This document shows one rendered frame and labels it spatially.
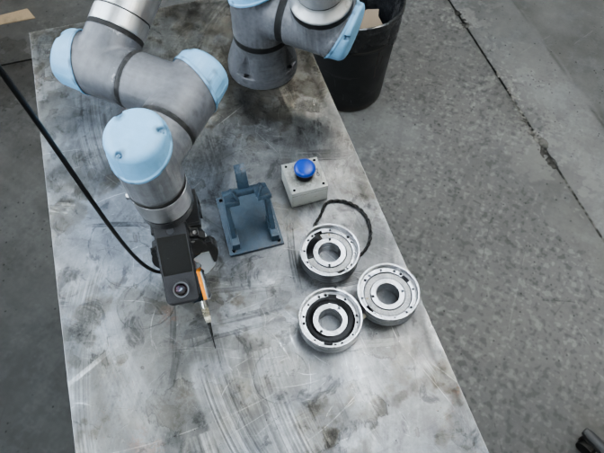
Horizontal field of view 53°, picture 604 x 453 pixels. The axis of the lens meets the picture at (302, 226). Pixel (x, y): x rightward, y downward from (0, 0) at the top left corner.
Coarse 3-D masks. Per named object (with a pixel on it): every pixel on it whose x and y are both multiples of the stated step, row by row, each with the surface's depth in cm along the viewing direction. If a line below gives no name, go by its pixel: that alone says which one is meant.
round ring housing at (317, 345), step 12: (324, 288) 102; (312, 300) 102; (348, 300) 102; (300, 312) 99; (324, 312) 102; (336, 312) 102; (360, 312) 100; (300, 324) 98; (360, 324) 98; (312, 336) 99; (324, 348) 97; (336, 348) 97
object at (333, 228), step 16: (336, 224) 108; (304, 240) 107; (320, 240) 108; (336, 240) 108; (352, 240) 108; (304, 256) 106; (352, 256) 106; (320, 272) 103; (336, 272) 105; (352, 272) 106
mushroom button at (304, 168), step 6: (300, 162) 111; (306, 162) 111; (312, 162) 111; (294, 168) 111; (300, 168) 110; (306, 168) 110; (312, 168) 110; (300, 174) 110; (306, 174) 110; (312, 174) 111
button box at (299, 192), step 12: (288, 168) 114; (288, 180) 113; (300, 180) 112; (312, 180) 113; (324, 180) 113; (288, 192) 115; (300, 192) 111; (312, 192) 112; (324, 192) 114; (300, 204) 115
